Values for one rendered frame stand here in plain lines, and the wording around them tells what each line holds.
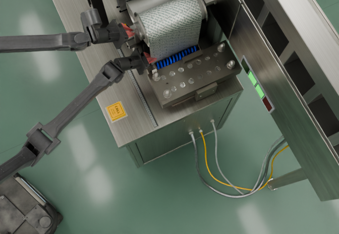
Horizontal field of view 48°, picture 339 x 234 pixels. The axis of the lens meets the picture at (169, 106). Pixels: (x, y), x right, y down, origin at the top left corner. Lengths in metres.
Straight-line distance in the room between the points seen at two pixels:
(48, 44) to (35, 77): 1.55
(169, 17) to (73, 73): 1.51
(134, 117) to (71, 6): 0.68
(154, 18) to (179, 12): 0.10
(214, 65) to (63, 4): 0.85
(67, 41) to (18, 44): 0.17
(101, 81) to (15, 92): 1.53
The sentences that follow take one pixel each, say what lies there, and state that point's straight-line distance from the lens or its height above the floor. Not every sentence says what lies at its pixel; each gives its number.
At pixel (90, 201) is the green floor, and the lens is 2.70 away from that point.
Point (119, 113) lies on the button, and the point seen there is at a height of 0.92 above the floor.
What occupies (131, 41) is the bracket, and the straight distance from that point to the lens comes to 1.69.
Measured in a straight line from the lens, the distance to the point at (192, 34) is 1.69.
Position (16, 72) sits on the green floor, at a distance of 3.06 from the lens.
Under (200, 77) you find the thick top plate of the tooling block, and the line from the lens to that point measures 1.74.
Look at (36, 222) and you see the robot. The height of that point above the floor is 0.28.
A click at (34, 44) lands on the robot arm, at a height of 1.40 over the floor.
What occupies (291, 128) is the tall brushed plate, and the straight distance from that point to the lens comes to 1.50.
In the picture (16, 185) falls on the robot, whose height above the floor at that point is 0.24.
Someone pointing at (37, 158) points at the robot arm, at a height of 1.22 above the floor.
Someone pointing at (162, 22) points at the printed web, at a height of 1.30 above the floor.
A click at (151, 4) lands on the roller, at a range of 1.66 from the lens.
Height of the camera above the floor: 2.64
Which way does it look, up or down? 73 degrees down
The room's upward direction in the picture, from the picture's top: 1 degrees clockwise
